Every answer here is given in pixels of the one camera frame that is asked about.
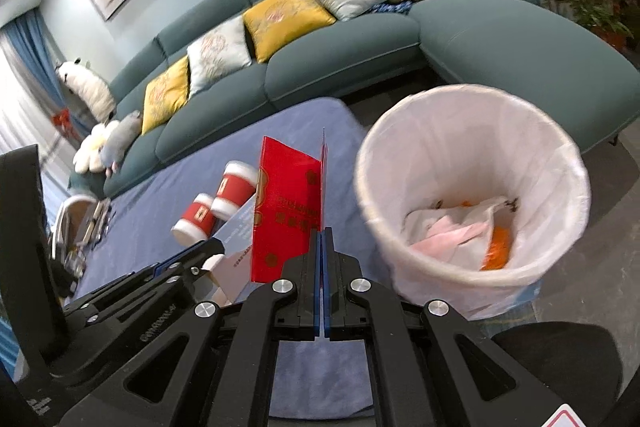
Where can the white chair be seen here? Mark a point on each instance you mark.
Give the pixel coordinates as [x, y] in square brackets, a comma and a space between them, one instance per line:
[62, 217]

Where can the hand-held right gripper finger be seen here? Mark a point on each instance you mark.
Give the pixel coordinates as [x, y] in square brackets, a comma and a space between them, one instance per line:
[327, 317]
[316, 317]

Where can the red paper cup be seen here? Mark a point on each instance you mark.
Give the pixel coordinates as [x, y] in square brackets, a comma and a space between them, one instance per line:
[237, 187]
[195, 217]

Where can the teal sofa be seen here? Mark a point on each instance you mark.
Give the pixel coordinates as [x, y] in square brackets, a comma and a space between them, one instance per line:
[350, 52]

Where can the pink white wrapper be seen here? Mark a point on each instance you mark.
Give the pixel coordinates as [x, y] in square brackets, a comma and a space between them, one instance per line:
[442, 239]

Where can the blue patterned cloth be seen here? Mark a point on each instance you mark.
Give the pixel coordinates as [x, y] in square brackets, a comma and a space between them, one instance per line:
[392, 7]

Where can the green potted plant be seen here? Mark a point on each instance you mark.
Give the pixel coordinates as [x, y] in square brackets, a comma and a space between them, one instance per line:
[590, 7]

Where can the light blue embroidered cushion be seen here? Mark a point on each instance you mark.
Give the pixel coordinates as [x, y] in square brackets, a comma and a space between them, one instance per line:
[217, 54]

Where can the large yellow cushion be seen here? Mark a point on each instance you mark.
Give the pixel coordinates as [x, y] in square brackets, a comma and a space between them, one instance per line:
[287, 19]

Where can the light blue box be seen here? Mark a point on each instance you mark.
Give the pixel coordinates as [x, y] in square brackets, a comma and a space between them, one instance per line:
[240, 247]

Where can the grey plush animal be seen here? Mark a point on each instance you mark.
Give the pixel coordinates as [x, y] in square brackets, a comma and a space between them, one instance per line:
[122, 134]

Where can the small yellow cushion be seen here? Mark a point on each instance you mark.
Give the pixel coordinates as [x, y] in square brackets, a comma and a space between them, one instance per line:
[165, 94]

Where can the white-lined trash bin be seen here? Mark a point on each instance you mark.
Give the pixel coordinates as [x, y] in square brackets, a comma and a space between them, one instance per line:
[450, 147]

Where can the white panda plush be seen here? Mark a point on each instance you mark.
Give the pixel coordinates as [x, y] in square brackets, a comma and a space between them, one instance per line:
[87, 89]

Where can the blue curtain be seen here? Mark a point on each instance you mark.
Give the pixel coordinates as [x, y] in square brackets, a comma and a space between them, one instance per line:
[30, 57]

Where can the red paper folder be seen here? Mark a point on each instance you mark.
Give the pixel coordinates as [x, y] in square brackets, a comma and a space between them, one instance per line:
[287, 202]

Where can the black fabric chair seat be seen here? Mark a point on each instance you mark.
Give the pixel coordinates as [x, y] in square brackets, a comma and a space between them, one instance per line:
[555, 362]

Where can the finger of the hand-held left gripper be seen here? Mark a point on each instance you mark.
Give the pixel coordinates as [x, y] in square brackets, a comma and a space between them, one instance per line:
[165, 266]
[140, 324]

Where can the blue table cloth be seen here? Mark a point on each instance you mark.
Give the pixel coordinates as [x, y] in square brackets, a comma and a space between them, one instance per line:
[310, 127]

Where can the red bow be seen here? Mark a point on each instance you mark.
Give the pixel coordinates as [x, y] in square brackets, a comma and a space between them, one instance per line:
[62, 118]

